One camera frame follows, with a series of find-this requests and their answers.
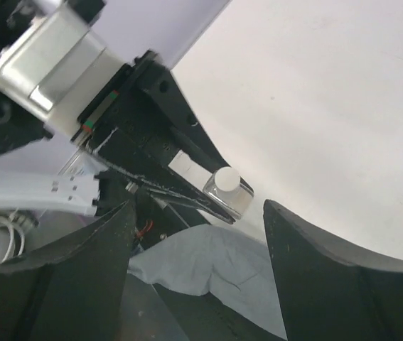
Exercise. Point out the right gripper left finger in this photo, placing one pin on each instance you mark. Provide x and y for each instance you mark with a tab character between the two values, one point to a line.
70	289

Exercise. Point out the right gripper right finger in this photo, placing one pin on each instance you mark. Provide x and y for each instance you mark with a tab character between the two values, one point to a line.
328	287

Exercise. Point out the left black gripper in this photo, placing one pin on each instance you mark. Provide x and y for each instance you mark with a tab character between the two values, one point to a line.
134	124

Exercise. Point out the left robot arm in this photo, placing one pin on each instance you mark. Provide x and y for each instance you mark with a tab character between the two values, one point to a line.
96	75

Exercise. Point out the grey shirt sleeve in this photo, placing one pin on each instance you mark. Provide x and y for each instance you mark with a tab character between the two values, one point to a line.
236	269

